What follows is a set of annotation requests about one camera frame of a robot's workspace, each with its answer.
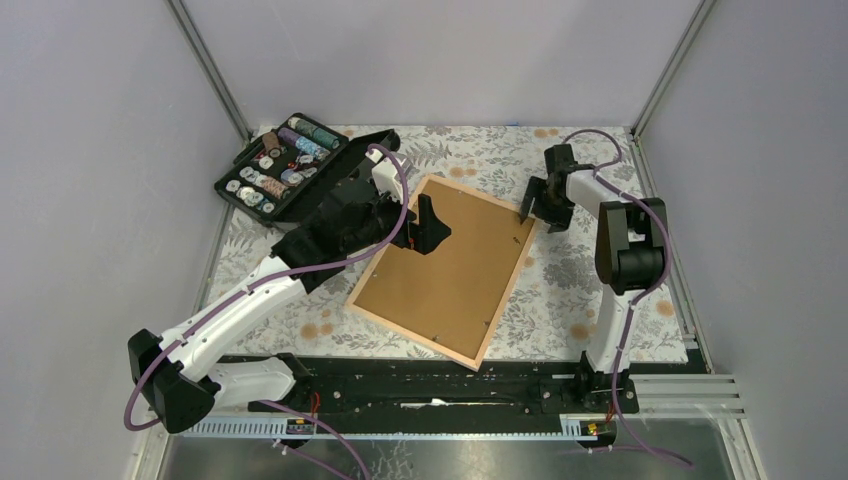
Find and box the black sewing kit case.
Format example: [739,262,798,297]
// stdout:
[213,112,401,227]

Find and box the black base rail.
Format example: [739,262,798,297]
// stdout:
[248,355,639,422]

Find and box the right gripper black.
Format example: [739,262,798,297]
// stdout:
[517,177,574,235]

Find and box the grey slotted cable duct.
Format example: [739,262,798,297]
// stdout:
[182,414,598,441]

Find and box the teal thread spool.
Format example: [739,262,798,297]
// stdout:
[287,117,340,150]

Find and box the wooden picture frame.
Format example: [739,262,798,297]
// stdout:
[344,173,539,372]

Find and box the brown frame backing board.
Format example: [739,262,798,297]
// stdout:
[346,175,538,370]

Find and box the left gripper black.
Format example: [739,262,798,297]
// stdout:
[344,180,451,255]

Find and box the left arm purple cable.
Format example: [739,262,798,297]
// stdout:
[123,142,412,433]

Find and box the floral patterned table mat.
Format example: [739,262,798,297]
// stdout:
[205,126,687,363]

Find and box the left aluminium corner post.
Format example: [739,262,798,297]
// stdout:
[164,0,252,142]

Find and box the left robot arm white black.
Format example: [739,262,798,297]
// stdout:
[124,180,451,433]

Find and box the brown thread spool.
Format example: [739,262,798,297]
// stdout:
[261,131,284,159]

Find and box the right aluminium corner post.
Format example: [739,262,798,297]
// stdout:
[630,0,718,138]

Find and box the light blue thread spool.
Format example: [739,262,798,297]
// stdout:
[295,136,330,160]

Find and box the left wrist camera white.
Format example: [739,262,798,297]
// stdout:
[366,148,403,203]

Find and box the purple thread spool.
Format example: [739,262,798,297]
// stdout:
[277,127,306,151]

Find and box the aluminium corner post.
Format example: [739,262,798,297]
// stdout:
[630,0,718,138]
[164,0,252,142]

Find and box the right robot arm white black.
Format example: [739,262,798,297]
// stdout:
[519,144,670,375]

